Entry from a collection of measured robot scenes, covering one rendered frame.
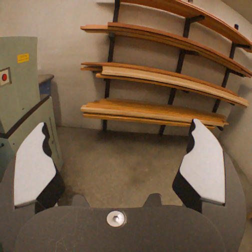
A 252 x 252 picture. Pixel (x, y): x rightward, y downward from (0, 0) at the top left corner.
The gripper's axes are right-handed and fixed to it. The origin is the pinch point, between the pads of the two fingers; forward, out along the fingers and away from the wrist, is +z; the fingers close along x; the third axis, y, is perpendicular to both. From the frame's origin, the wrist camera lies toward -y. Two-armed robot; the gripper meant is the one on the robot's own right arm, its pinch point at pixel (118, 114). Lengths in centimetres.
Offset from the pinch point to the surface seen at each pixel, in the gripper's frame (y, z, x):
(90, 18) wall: -57, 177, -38
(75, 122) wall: 103, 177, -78
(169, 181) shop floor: 133, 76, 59
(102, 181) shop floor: 122, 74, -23
